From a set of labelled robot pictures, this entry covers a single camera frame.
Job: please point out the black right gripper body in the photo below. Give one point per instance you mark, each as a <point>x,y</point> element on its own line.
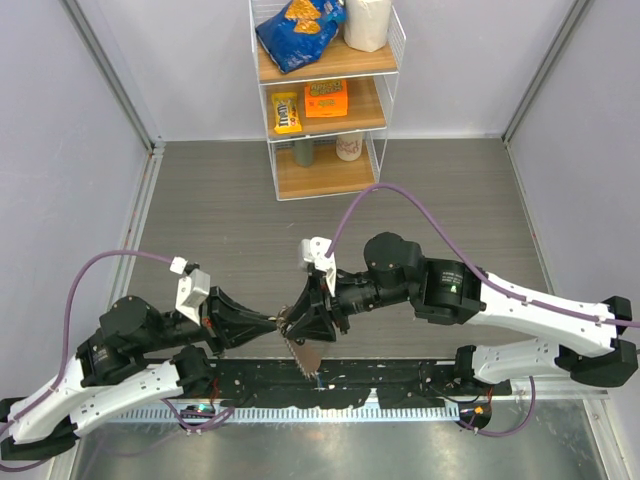
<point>331,304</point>

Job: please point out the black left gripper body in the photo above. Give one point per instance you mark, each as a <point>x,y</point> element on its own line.
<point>211,325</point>

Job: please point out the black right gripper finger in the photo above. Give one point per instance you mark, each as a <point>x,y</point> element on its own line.
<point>292,319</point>
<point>319,328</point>

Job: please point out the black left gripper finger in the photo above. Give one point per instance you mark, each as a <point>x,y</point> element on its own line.
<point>230,315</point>
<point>230,335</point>

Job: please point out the metal key organizer with rings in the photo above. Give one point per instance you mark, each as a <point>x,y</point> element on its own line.
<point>306,358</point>

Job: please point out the key with blue tag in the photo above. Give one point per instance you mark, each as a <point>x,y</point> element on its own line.
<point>320,382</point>

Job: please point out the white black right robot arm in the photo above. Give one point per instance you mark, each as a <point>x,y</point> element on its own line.
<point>578,340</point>

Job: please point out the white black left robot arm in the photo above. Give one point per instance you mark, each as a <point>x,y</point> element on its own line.
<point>136,356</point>

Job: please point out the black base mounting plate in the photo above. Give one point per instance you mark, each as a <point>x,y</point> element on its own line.
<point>278,383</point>

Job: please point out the white printed cup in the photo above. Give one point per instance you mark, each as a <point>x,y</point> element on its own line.
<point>349,146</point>

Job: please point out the yellow candy bag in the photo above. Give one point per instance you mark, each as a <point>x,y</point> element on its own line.
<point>286,116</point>

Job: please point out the orange candy box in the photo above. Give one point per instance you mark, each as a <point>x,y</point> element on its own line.
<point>326,99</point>

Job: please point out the blue chips bag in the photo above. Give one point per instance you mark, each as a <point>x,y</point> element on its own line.
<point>300,32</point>

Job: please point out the white paper towel roll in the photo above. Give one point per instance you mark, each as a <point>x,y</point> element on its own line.
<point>367,24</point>

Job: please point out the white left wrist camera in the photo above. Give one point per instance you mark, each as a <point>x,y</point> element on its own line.
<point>192,289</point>

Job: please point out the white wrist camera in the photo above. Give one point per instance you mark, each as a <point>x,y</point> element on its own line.
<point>192,289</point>
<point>313,252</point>

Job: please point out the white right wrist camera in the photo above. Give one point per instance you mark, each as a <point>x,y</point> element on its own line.
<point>313,252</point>

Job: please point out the white slotted cable duct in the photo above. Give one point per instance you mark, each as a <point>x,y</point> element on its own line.
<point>368,413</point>

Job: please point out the white wire shelf unit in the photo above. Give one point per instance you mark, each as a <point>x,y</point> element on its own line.
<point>327,123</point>

